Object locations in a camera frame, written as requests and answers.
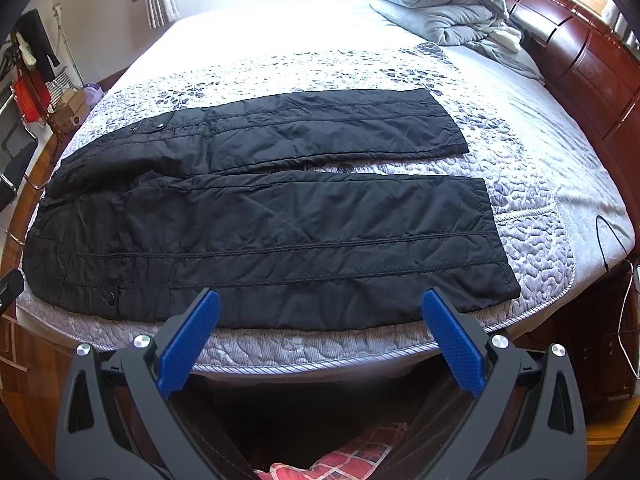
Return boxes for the black pants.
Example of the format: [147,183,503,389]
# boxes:
[23,89,521,330]

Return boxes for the black metal chair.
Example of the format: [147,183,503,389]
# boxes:
[0,94,39,209]

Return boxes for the red plaid cloth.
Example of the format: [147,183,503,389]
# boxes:
[255,422,409,480]

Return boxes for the grey patterned quilted bedspread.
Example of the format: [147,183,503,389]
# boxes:
[17,11,634,376]

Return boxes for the cardboard box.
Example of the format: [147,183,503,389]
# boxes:
[51,88,90,133]

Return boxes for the coat rack with clothes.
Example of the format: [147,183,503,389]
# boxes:
[12,9,60,124]

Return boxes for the purple round object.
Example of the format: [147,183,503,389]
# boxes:
[82,82,104,107]

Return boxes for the dark red wooden headboard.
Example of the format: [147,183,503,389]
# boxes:
[484,0,640,212]

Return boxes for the folded grey duvet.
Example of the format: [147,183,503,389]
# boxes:
[370,0,544,82]

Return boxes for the white cable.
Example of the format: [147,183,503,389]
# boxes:
[617,263,640,376]

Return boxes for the black cable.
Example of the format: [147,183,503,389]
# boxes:
[594,214,639,273]

